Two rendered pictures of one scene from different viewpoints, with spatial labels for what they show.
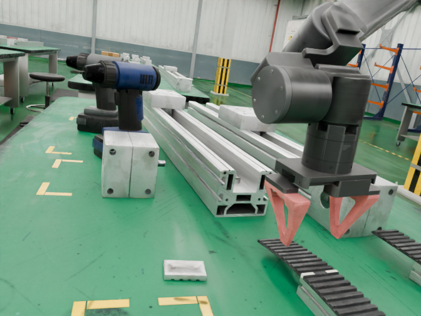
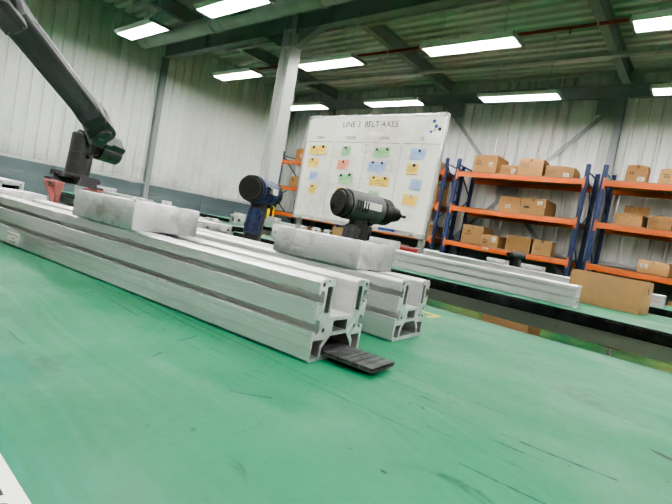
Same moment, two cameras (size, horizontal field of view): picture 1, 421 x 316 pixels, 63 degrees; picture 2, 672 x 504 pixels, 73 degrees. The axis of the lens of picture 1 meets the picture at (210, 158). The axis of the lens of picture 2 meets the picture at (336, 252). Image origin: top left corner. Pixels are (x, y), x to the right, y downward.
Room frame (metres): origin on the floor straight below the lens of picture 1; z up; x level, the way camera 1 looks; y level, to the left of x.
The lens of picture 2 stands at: (1.75, -0.22, 0.92)
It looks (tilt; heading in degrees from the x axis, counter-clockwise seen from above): 3 degrees down; 146
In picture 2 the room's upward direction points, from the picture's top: 10 degrees clockwise
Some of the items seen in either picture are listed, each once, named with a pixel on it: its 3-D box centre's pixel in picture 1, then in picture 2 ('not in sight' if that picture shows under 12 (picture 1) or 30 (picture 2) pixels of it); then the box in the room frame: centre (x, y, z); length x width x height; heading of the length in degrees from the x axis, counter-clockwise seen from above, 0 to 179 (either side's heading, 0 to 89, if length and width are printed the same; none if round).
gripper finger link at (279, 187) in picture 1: (300, 208); (82, 196); (0.38, -0.12, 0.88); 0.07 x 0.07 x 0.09; 24
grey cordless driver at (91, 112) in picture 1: (92, 93); (366, 247); (0.99, 0.37, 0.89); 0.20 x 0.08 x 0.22; 96
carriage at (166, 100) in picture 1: (162, 102); (332, 256); (1.14, 0.19, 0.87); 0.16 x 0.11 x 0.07; 23
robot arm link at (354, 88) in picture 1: (335, 98); (85, 145); (0.39, -0.13, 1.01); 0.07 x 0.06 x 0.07; 119
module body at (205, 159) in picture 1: (180, 135); (221, 257); (0.91, 0.09, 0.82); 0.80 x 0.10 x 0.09; 23
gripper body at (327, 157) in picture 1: (328, 150); (78, 167); (0.39, -0.13, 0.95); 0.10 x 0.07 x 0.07; 114
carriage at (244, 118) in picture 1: (245, 122); (134, 221); (0.99, -0.09, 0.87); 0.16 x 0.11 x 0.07; 23
